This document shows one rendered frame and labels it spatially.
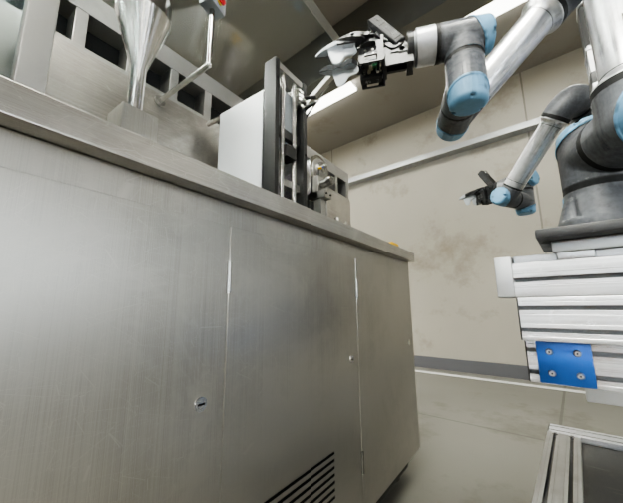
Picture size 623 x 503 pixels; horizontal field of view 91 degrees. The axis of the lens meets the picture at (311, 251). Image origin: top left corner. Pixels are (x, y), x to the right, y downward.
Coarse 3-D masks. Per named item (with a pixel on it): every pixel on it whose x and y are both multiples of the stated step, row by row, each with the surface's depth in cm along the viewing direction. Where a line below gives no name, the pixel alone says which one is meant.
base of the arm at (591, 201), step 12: (588, 180) 62; (600, 180) 61; (612, 180) 60; (564, 192) 67; (576, 192) 64; (588, 192) 62; (600, 192) 60; (612, 192) 59; (564, 204) 67; (576, 204) 64; (588, 204) 61; (600, 204) 59; (612, 204) 58; (564, 216) 65; (576, 216) 64; (588, 216) 60; (600, 216) 59; (612, 216) 58
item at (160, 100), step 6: (204, 66) 96; (210, 66) 95; (198, 72) 98; (186, 78) 101; (192, 78) 100; (180, 84) 103; (186, 84) 103; (174, 90) 106; (156, 96) 111; (162, 96) 109; (168, 96) 108; (156, 102) 110; (162, 102) 112
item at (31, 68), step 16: (32, 0) 39; (48, 0) 40; (32, 16) 39; (48, 16) 40; (32, 32) 39; (48, 32) 40; (32, 48) 38; (48, 48) 40; (16, 64) 37; (32, 64) 38; (48, 64) 40; (16, 80) 37; (32, 80) 38
